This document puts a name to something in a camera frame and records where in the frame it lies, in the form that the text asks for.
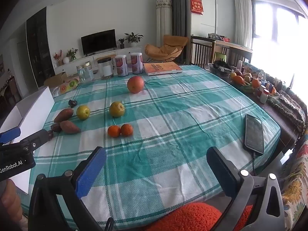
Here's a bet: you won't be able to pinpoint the orange lounge chair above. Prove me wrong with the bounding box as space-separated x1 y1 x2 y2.
145 35 188 63

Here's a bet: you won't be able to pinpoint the brown cardboard box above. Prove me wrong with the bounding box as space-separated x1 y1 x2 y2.
44 72 68 88

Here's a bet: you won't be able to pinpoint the person's left hand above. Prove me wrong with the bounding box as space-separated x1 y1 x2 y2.
0 180 23 224

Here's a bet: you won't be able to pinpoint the clear glass jar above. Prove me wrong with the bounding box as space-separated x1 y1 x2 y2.
76 61 95 83

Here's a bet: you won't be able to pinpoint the wooden desk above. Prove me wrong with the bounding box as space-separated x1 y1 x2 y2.
212 37 253 66

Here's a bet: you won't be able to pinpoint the grey curtain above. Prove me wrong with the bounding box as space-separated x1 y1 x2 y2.
166 0 192 65

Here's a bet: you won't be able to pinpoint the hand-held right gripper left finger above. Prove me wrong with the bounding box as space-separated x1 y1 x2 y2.
28 146 113 231

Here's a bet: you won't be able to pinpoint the patterned bench cloth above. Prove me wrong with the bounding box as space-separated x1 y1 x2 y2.
243 62 308 133

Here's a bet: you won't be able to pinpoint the orange fuzzy cushion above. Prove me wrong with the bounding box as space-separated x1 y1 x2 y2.
144 202 253 231

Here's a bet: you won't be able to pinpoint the floral blanket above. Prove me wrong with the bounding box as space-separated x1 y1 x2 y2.
280 137 308 222

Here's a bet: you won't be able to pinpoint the teal checked tablecloth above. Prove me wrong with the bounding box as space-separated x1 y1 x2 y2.
20 65 281 230

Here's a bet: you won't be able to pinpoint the white curtain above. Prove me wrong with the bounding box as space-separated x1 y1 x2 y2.
234 0 253 48

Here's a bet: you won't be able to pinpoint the red flowers in vase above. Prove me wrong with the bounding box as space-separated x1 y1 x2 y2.
53 50 64 65

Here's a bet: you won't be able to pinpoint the small green apple left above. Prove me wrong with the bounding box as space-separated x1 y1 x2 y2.
76 105 91 120

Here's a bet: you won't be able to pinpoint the fruit printed packet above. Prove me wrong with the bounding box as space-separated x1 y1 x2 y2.
52 79 80 98

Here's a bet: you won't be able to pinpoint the dark wooden chair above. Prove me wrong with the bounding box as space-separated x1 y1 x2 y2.
191 36 218 69

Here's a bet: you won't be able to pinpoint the cloth covered standing air conditioner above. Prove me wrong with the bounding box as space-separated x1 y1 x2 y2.
155 0 173 48

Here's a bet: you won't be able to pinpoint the black smartphone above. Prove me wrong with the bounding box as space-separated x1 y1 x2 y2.
244 114 264 155

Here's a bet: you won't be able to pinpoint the yellow-green apple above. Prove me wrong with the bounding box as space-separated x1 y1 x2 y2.
109 101 126 118

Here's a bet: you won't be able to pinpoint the small orange tangerine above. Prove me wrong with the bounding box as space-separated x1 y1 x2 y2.
120 123 134 136
107 125 121 138

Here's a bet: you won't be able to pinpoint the white cardboard box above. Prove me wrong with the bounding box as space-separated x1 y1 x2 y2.
0 87 55 194

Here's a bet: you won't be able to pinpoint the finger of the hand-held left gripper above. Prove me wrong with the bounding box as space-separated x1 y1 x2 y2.
0 127 22 145
20 129 54 150

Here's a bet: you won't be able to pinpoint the red wall calendar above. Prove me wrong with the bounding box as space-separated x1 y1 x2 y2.
190 0 204 15

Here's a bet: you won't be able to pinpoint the green plant in white pot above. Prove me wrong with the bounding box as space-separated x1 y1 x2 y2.
124 32 144 48

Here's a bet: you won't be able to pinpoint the white television cabinet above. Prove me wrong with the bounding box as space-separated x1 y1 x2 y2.
53 46 148 76

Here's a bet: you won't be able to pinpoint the black glass cabinet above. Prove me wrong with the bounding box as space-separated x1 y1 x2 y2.
26 7 56 88

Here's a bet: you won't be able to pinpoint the black flat television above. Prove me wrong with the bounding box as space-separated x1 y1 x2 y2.
81 29 116 56

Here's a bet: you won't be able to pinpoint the black bag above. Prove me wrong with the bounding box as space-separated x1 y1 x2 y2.
208 60 233 75

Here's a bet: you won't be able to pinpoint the leafy green potted plant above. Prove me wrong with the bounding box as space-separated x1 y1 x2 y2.
66 48 79 61

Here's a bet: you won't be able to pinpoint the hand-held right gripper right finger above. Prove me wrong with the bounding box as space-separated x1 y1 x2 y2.
206 146 287 231

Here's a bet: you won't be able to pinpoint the black charging cable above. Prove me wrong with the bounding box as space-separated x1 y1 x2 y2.
251 152 257 177

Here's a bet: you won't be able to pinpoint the large orange grapefruit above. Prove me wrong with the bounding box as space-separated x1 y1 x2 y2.
127 76 145 94

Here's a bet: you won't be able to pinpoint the green fruit basket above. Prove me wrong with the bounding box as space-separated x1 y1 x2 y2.
230 71 261 94

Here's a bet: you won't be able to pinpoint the pink printed can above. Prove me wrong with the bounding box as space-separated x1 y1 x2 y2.
115 55 128 77
131 52 144 74

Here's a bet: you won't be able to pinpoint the white canister with black lid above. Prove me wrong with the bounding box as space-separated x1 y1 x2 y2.
97 57 114 80

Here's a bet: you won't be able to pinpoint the reddish sweet potato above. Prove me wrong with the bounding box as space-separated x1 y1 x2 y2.
59 121 81 134
53 108 74 123

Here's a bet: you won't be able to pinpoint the orange book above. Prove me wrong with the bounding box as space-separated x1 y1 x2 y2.
143 62 183 76

